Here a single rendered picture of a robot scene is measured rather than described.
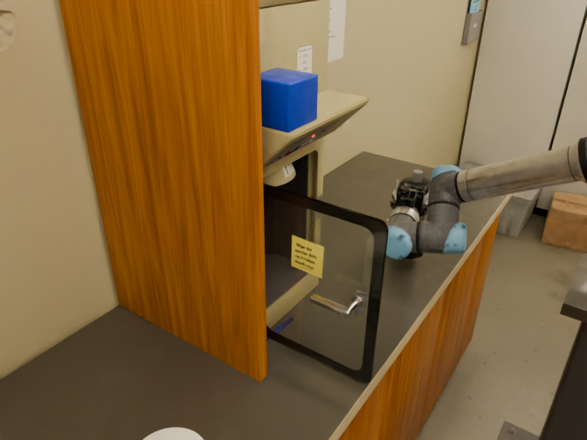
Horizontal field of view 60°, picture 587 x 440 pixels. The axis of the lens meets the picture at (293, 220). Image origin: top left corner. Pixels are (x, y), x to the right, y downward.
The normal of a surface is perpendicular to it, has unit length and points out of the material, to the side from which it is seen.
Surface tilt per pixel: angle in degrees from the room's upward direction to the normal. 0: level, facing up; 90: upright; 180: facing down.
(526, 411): 0
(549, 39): 90
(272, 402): 0
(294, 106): 90
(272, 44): 90
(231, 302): 90
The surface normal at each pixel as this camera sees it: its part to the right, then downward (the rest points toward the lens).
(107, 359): 0.00, -0.88
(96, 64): -0.57, 0.39
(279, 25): 0.83, 0.28
